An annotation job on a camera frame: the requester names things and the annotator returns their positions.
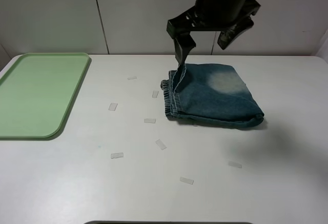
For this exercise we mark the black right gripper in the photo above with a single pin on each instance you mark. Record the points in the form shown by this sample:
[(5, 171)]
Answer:
[(191, 21)]

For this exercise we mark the children's blue denim shorts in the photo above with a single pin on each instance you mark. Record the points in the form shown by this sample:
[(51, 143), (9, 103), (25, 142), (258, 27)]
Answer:
[(210, 94)]

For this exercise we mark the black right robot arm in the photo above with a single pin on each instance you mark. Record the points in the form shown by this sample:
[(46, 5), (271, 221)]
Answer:
[(230, 18)]

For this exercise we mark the light green plastic tray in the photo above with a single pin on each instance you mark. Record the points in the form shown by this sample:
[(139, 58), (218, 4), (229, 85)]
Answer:
[(37, 93)]

